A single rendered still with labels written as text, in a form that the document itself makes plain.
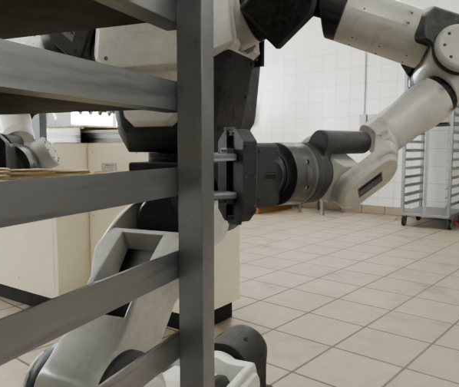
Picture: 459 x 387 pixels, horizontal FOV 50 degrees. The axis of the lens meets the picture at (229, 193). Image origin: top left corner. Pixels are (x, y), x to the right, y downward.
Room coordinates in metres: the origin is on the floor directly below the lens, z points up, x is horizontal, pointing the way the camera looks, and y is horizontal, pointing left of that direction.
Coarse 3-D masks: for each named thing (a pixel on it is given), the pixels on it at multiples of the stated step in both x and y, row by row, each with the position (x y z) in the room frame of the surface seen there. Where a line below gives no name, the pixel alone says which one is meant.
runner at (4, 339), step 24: (144, 264) 0.47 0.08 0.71; (168, 264) 0.51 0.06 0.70; (96, 288) 0.40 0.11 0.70; (120, 288) 0.43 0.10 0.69; (144, 288) 0.47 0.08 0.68; (24, 312) 0.33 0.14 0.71; (48, 312) 0.35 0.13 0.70; (72, 312) 0.37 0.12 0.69; (96, 312) 0.40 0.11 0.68; (0, 336) 0.31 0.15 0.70; (24, 336) 0.33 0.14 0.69; (48, 336) 0.35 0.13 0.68; (0, 360) 0.31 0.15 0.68
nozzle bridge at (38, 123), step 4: (104, 112) 2.95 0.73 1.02; (112, 112) 2.95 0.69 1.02; (36, 116) 2.38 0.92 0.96; (40, 116) 2.37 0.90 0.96; (44, 116) 2.39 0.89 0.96; (32, 120) 2.40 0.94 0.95; (36, 120) 2.38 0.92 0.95; (40, 120) 2.37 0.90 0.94; (44, 120) 2.39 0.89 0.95; (32, 124) 2.40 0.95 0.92; (36, 124) 2.38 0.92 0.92; (40, 124) 2.37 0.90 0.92; (44, 124) 2.39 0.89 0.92; (32, 128) 2.40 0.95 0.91; (36, 128) 2.38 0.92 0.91; (40, 128) 2.37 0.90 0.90; (44, 128) 2.39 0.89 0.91; (36, 132) 2.38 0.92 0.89; (40, 132) 2.37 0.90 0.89; (44, 132) 2.39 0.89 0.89; (36, 136) 2.38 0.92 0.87; (40, 136) 2.37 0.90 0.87; (44, 136) 2.39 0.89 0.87
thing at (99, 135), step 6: (84, 132) 2.49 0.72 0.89; (90, 132) 2.46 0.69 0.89; (96, 132) 2.44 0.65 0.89; (102, 132) 2.41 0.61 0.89; (108, 132) 2.39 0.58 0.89; (114, 132) 2.36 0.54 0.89; (84, 138) 2.49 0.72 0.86; (90, 138) 2.46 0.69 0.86; (96, 138) 2.44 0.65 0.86; (102, 138) 2.41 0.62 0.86; (108, 138) 2.39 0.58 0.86; (114, 138) 2.36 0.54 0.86; (120, 138) 2.34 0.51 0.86
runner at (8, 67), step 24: (0, 48) 0.32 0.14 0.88; (24, 48) 0.34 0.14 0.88; (0, 72) 0.32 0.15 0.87; (24, 72) 0.34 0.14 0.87; (48, 72) 0.36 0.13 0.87; (72, 72) 0.38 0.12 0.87; (96, 72) 0.41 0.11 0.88; (120, 72) 0.44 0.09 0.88; (48, 96) 0.38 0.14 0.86; (72, 96) 0.38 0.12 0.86; (96, 96) 0.41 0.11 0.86; (120, 96) 0.44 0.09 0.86; (144, 96) 0.47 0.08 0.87; (168, 96) 0.51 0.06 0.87
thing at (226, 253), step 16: (96, 144) 2.43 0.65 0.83; (112, 144) 2.36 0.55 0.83; (96, 160) 2.42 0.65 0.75; (112, 160) 2.36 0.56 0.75; (128, 160) 2.29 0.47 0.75; (144, 160) 2.23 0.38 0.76; (112, 208) 2.36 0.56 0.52; (96, 224) 2.43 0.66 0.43; (96, 240) 2.43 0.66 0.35; (224, 240) 2.23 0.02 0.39; (224, 256) 2.23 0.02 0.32; (224, 272) 2.23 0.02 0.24; (224, 288) 2.23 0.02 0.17; (176, 304) 2.13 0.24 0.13; (224, 304) 2.24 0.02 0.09; (176, 320) 2.17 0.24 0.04
